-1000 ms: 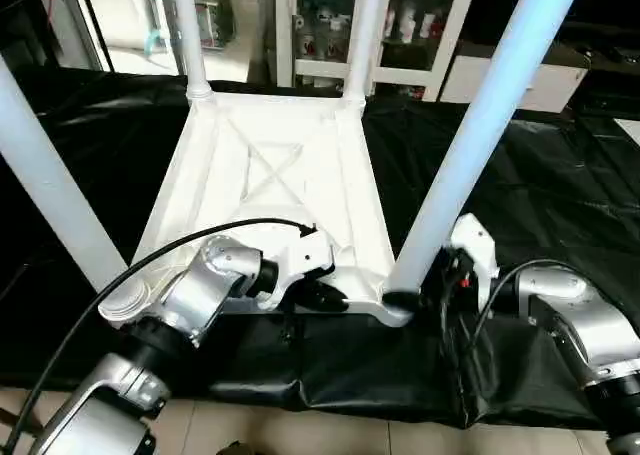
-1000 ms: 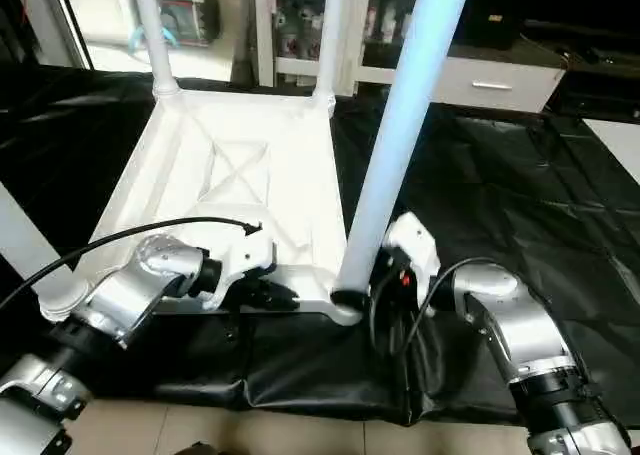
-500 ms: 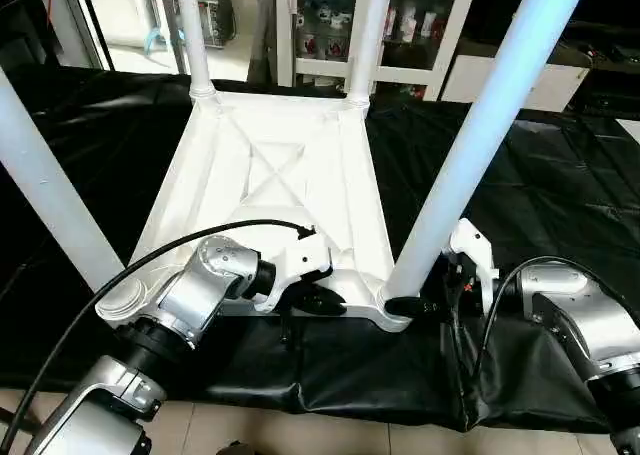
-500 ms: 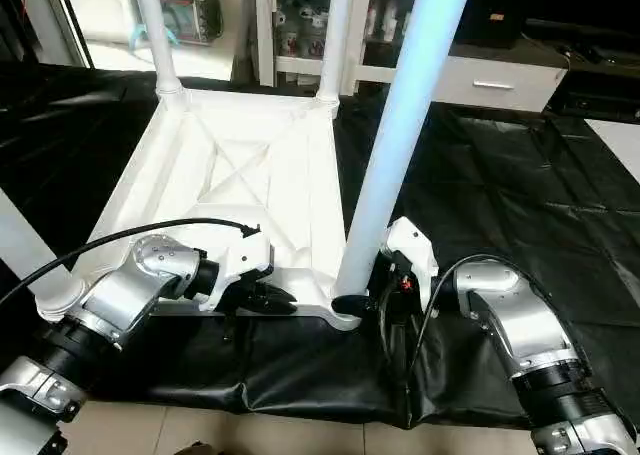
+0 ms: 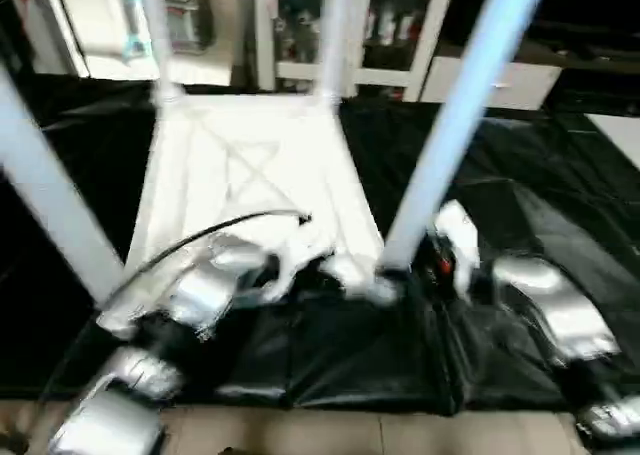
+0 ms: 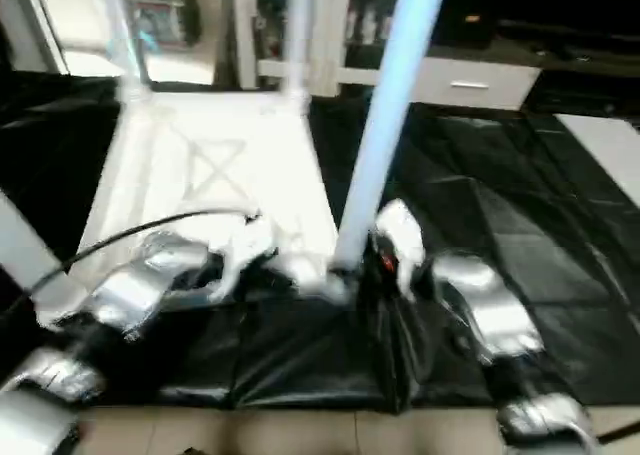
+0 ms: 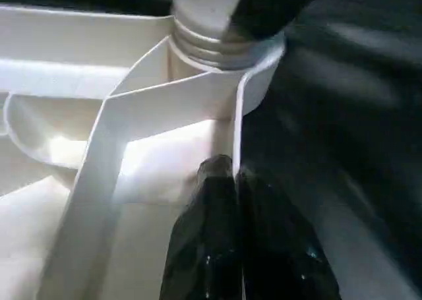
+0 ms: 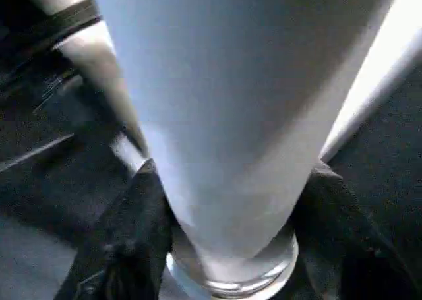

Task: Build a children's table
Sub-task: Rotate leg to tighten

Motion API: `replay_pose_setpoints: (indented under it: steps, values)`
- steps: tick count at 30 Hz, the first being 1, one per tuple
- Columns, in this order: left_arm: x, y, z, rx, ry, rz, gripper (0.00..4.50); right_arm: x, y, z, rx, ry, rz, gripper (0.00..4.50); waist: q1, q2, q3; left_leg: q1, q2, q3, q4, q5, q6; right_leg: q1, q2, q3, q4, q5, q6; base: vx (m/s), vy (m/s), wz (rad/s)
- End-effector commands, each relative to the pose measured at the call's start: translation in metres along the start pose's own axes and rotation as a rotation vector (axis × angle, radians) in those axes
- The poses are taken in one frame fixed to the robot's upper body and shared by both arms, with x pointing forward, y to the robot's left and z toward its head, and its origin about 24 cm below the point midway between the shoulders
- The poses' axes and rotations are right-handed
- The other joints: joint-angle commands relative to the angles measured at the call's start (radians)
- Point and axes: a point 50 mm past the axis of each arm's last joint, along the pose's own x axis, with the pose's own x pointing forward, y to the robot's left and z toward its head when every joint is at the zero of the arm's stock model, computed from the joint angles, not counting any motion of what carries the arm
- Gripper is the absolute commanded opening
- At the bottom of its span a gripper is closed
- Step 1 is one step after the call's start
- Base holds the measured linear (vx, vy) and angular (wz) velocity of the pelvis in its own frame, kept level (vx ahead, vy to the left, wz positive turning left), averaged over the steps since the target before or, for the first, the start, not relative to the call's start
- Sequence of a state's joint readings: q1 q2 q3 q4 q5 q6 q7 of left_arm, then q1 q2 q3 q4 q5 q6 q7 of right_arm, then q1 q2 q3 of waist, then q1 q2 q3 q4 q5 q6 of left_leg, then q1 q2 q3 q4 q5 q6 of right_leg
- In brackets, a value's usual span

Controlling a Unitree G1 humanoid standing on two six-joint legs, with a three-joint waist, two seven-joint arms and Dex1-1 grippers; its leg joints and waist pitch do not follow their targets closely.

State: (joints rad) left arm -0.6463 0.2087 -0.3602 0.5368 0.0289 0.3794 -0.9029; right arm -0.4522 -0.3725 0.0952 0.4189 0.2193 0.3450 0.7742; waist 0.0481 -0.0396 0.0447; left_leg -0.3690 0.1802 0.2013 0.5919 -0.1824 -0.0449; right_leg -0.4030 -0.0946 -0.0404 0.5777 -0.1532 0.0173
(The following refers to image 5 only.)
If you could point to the black mat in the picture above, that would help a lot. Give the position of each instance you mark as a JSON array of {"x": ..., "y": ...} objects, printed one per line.
[{"x": 540, "y": 215}]

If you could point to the dark storage box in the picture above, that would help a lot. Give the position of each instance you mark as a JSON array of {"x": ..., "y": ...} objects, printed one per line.
[{"x": 188, "y": 20}]

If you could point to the white drawer unit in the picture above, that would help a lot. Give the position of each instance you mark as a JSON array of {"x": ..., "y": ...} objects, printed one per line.
[{"x": 490, "y": 85}]

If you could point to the white glass-door cabinet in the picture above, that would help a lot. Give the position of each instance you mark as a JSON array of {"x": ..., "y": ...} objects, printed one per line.
[{"x": 400, "y": 30}]

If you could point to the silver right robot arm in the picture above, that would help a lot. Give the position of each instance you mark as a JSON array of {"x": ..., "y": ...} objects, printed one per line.
[{"x": 560, "y": 315}]

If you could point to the white flat panel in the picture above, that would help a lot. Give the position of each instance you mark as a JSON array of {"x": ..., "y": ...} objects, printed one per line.
[{"x": 618, "y": 137}]

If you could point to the white plastic table top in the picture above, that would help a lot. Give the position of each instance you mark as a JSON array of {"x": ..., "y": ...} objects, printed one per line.
[{"x": 250, "y": 155}]

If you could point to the white plastic table leg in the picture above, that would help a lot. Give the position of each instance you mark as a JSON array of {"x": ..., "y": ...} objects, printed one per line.
[
  {"x": 158, "y": 30},
  {"x": 50, "y": 195},
  {"x": 335, "y": 35},
  {"x": 460, "y": 125}
]

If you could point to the light blue metal frame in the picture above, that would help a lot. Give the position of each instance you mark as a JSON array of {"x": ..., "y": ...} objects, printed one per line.
[{"x": 132, "y": 25}]

